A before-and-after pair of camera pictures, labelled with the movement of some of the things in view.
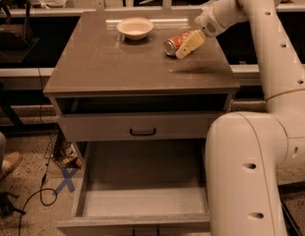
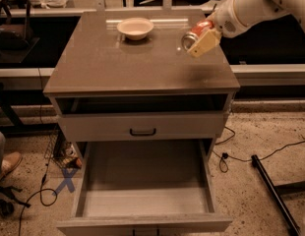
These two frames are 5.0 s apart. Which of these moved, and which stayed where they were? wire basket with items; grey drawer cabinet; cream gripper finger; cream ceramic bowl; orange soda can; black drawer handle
Moved: cream gripper finger; orange soda can
Stayed: wire basket with items; black drawer handle; cream ceramic bowl; grey drawer cabinet
